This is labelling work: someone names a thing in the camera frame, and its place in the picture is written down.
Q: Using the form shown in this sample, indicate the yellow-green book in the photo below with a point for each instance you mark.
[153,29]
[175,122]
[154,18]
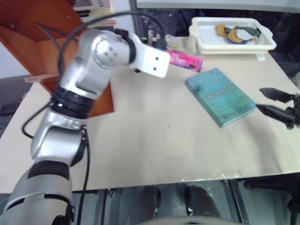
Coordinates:
[100,14]

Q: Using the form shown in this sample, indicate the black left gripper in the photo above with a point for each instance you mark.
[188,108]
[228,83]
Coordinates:
[162,43]

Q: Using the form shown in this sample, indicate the small tan cloth piece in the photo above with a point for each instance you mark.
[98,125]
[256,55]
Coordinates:
[220,30]

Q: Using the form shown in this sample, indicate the teal hardcover book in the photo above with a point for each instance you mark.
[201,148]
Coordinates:
[220,95]

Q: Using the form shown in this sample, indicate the white plastic basket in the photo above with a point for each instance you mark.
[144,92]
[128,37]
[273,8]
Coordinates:
[234,48]

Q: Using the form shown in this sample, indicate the red-brown wooden bookshelf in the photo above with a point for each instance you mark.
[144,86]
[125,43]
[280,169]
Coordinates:
[28,35]

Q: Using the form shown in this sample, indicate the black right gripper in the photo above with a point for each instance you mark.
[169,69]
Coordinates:
[296,105]

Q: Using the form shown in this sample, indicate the small wooden object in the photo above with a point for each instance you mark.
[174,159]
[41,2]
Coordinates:
[152,37]

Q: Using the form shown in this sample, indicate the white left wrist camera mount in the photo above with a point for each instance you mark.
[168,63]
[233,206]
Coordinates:
[153,61]

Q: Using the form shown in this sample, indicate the grey cover book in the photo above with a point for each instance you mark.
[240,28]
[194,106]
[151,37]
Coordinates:
[83,2]

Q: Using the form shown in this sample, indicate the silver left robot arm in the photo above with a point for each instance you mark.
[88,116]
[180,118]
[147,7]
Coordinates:
[79,70]

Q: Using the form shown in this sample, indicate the large tan cloth piece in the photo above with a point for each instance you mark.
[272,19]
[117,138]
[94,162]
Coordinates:
[234,36]

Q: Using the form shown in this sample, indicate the clear tape strip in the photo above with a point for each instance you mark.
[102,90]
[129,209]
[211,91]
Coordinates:
[211,175]

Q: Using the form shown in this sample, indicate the white book with black print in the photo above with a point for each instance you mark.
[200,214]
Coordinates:
[101,3]

